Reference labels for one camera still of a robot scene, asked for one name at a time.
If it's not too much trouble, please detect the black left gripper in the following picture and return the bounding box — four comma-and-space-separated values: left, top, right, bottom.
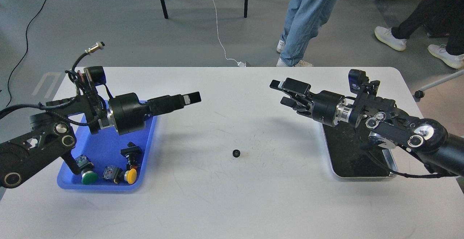
108, 92, 202, 135

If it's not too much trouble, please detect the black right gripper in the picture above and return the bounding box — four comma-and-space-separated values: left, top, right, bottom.
269, 78, 345, 127

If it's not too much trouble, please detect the small black gear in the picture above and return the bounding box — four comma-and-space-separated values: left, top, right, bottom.
232, 149, 240, 158

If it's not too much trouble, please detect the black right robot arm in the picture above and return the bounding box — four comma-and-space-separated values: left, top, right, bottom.
270, 69, 464, 178

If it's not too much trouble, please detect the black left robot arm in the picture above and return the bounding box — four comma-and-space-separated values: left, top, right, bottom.
0, 42, 202, 189

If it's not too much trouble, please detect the blue plastic tray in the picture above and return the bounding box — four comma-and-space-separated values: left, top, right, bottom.
57, 117, 157, 192

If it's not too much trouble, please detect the silver metal tray black mat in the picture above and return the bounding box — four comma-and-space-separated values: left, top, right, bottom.
322, 122, 398, 181

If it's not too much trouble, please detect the person in blue jeans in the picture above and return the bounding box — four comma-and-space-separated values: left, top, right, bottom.
276, 0, 337, 67

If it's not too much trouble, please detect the green mushroom push button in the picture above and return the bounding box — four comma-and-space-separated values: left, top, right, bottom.
74, 154, 98, 185

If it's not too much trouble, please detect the grey wheeled stand leg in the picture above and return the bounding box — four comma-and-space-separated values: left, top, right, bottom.
413, 69, 464, 100

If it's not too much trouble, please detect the person in black trousers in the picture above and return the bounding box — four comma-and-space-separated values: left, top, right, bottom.
374, 0, 464, 69

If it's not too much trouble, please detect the yellow push button switch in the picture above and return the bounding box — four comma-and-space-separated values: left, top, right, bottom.
101, 166, 137, 185

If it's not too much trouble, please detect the white charger cable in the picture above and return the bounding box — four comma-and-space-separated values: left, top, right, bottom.
209, 0, 246, 67

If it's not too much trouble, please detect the black floor cable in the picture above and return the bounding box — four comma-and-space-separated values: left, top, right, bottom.
0, 0, 84, 98

